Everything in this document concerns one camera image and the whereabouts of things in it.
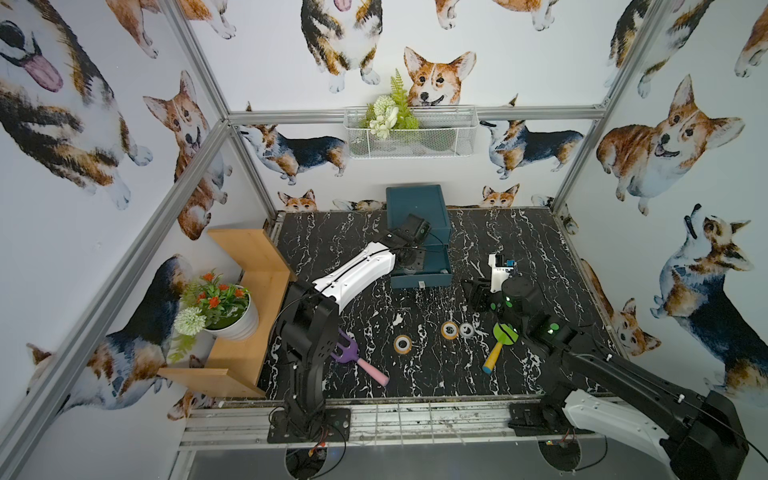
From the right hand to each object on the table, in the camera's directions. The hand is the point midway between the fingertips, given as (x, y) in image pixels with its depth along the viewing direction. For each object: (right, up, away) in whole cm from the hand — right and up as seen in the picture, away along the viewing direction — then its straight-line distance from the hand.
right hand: (475, 273), depth 78 cm
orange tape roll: (-19, -22, +9) cm, 31 cm away
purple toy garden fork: (-34, -24, +8) cm, 43 cm away
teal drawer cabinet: (-12, +21, +17) cm, 29 cm away
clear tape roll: (0, -18, +12) cm, 22 cm away
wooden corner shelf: (-60, -24, -2) cm, 65 cm away
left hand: (-16, +5, +13) cm, 21 cm away
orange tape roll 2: (-5, -19, +12) cm, 23 cm away
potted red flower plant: (-63, -8, -5) cm, 64 cm away
